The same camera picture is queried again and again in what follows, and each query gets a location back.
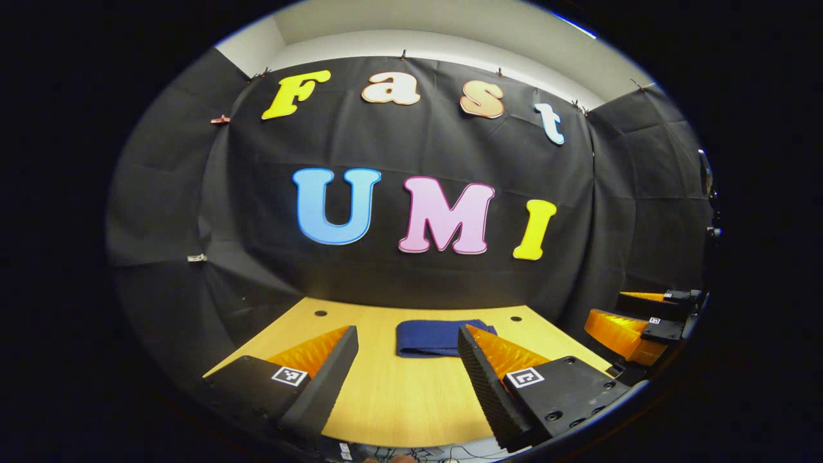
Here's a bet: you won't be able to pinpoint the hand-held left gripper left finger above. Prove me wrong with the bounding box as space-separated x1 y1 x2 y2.
199 325 359 444

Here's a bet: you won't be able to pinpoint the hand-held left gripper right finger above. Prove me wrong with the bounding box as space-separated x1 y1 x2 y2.
457 324 647 453

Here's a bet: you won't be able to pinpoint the blue jeans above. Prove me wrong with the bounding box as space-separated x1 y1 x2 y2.
395 319 498 358

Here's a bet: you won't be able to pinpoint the black backdrop cloth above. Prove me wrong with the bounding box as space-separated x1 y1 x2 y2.
106 46 714 386

